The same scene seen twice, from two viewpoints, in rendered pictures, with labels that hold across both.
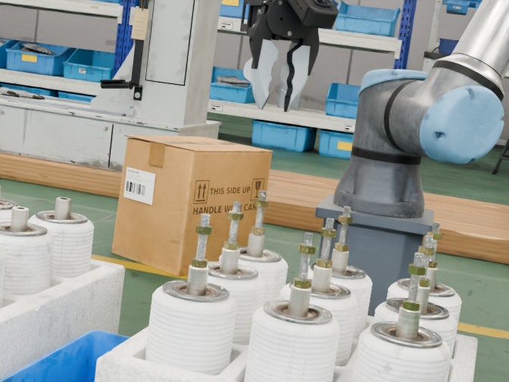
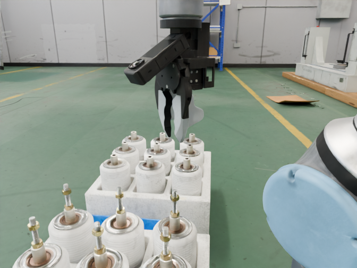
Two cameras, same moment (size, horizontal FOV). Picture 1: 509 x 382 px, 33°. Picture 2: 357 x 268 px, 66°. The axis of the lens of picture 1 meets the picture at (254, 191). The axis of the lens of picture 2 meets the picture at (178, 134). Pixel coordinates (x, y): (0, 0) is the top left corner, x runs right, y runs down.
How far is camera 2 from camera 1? 1.22 m
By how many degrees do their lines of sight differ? 79
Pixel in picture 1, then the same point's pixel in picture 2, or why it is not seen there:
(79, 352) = (147, 225)
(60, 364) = not seen: hidden behind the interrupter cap
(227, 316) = (53, 237)
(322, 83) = not seen: outside the picture
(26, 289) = (139, 189)
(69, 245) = (175, 179)
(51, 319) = (136, 205)
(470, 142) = (302, 245)
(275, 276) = (159, 245)
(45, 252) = (144, 177)
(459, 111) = (277, 195)
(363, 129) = not seen: hidden behind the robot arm
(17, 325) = (110, 199)
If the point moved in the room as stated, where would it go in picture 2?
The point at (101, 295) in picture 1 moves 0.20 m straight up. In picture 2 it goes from (183, 208) to (183, 147)
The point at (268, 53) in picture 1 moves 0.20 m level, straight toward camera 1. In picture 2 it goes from (161, 100) to (49, 103)
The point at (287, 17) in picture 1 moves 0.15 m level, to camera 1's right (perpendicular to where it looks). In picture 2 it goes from (164, 74) to (177, 89)
